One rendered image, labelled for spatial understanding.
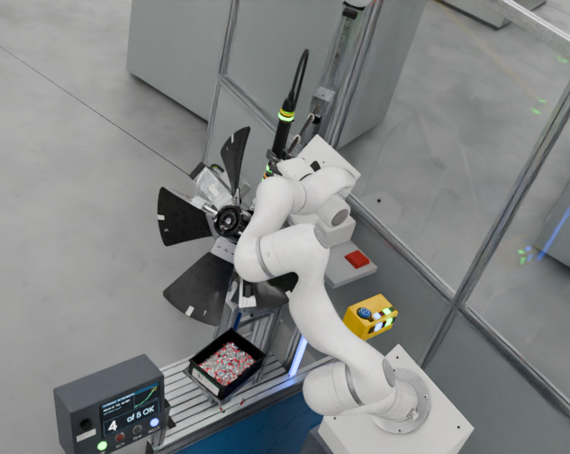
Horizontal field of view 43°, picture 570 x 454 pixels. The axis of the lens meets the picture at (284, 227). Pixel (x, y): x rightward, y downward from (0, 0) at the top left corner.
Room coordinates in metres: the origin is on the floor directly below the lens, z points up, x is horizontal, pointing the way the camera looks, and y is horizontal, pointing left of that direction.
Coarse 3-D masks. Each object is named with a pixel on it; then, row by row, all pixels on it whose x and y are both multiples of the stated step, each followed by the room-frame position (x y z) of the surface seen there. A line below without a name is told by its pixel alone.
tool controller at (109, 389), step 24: (144, 360) 1.21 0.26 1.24; (72, 384) 1.08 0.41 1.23; (96, 384) 1.10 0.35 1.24; (120, 384) 1.11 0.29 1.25; (144, 384) 1.13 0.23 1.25; (72, 408) 1.00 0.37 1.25; (96, 408) 1.03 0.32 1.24; (120, 408) 1.07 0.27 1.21; (144, 408) 1.11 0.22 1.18; (72, 432) 0.98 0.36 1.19; (96, 432) 1.01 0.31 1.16; (120, 432) 1.05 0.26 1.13; (144, 432) 1.10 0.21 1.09
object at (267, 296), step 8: (272, 280) 1.72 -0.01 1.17; (280, 280) 1.73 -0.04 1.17; (288, 280) 1.74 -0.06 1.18; (296, 280) 1.74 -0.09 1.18; (256, 288) 1.68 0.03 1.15; (264, 288) 1.69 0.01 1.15; (272, 288) 1.69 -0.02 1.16; (280, 288) 1.70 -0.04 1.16; (288, 288) 1.71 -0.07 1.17; (256, 296) 1.66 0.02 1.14; (264, 296) 1.66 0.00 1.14; (272, 296) 1.67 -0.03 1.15; (280, 296) 1.67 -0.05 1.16; (256, 304) 1.64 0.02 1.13; (264, 304) 1.64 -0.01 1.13; (272, 304) 1.64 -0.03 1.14; (280, 304) 1.65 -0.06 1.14
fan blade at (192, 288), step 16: (208, 256) 1.82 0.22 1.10; (192, 272) 1.78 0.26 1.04; (208, 272) 1.79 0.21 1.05; (224, 272) 1.81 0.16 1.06; (176, 288) 1.74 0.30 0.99; (192, 288) 1.75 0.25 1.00; (208, 288) 1.76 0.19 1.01; (224, 288) 1.78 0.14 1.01; (176, 304) 1.70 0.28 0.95; (192, 304) 1.71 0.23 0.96; (208, 304) 1.73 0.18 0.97; (208, 320) 1.69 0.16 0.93
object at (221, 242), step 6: (222, 240) 1.88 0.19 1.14; (216, 246) 1.86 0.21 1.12; (222, 246) 1.86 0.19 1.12; (228, 246) 1.87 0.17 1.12; (234, 246) 1.88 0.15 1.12; (216, 252) 1.84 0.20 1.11; (222, 252) 1.85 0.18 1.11; (228, 252) 1.86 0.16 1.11; (222, 258) 1.84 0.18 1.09; (228, 258) 1.85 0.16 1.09
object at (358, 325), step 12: (372, 300) 1.87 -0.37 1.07; (384, 300) 1.89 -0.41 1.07; (348, 312) 1.79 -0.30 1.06; (372, 312) 1.81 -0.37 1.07; (384, 312) 1.83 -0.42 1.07; (396, 312) 1.85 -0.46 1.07; (348, 324) 1.78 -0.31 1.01; (360, 324) 1.75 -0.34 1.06; (372, 324) 1.76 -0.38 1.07; (360, 336) 1.74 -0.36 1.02; (372, 336) 1.78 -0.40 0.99
